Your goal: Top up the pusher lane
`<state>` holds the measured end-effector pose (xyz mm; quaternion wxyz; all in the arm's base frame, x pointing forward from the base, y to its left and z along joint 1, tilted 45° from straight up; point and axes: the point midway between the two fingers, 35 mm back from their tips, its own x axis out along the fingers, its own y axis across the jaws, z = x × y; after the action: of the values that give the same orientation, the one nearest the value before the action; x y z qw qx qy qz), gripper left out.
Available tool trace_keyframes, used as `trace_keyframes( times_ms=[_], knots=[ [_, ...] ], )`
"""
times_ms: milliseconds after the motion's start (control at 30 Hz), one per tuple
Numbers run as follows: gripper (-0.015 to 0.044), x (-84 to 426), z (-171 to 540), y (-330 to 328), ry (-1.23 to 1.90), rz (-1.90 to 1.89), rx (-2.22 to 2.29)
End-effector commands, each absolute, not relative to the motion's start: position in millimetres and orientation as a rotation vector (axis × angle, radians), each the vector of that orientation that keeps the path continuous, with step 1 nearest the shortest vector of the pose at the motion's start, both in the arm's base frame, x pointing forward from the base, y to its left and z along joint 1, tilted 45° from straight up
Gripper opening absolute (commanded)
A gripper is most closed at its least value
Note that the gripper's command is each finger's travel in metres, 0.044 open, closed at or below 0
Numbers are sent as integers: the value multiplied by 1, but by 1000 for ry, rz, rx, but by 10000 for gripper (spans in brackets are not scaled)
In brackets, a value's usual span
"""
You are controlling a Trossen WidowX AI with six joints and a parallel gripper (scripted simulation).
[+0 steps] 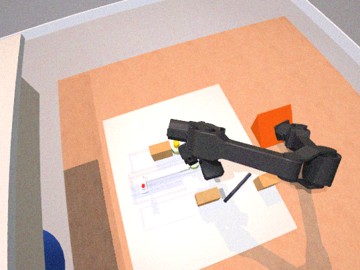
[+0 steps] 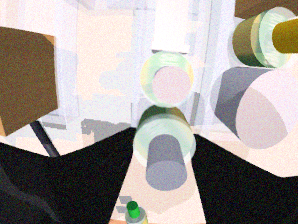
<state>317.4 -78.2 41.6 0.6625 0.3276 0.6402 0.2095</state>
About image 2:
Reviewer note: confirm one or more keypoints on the tan cardboard box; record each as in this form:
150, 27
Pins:
27, 78
246, 9

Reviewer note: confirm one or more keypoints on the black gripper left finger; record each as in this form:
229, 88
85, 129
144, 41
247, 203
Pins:
80, 187

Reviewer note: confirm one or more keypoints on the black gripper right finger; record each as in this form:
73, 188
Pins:
234, 191

